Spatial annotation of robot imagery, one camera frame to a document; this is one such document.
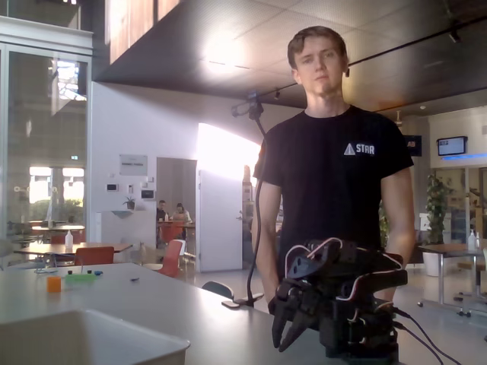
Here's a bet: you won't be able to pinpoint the dark chair backrest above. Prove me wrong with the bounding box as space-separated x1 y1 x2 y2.
201 280 234 302

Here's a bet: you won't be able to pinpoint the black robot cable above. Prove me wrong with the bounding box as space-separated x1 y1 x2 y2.
392 322 444 365
392 307 457 365

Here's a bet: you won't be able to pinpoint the black gooseneck clamp mount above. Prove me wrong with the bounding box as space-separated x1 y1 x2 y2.
221 116 269 309

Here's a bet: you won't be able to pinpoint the green flat block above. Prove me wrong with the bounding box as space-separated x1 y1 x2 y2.
64 273 96 286

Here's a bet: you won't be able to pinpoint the seated person light clothes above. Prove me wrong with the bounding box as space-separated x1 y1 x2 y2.
170 203 193 224

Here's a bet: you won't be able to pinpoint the tall green potted plant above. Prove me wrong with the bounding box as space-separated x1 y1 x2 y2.
425 173 456 246

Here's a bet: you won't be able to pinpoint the white plant pot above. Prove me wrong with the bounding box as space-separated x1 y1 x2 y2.
422 250 442 278

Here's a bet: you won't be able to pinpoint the man's left forearm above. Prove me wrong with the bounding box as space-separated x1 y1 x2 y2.
382 224 416 267

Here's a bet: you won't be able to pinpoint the wooden cafe table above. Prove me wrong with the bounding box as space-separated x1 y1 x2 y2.
14 242 133 260

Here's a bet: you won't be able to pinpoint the white plastic bin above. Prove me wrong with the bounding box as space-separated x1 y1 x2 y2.
0 308 191 365

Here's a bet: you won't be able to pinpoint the webcam on gooseneck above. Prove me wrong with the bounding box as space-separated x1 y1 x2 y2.
231 92 266 119

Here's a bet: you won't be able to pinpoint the white door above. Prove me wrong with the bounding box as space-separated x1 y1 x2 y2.
197 169 244 273

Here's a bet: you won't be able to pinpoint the man in black t-shirt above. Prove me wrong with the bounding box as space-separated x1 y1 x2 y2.
253 25 416 316

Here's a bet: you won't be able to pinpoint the orange chair with white legs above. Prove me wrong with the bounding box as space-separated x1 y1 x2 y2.
156 239 187 279

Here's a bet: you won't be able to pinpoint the dark wall sign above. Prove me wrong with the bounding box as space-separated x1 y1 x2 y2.
404 135 422 157

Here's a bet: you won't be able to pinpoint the man's right forearm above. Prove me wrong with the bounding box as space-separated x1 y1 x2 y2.
257 231 285 305

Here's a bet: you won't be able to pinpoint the orange chair wide backrest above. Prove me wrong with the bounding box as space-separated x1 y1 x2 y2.
74 246 115 266

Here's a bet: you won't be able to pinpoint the grey table metal legs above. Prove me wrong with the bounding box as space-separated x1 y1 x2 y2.
417 243 487 307

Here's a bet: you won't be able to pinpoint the white wall notice board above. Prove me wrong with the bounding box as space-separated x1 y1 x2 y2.
119 154 148 176

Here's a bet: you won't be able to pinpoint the wall mounted screen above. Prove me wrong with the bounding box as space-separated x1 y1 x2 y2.
436 135 468 157

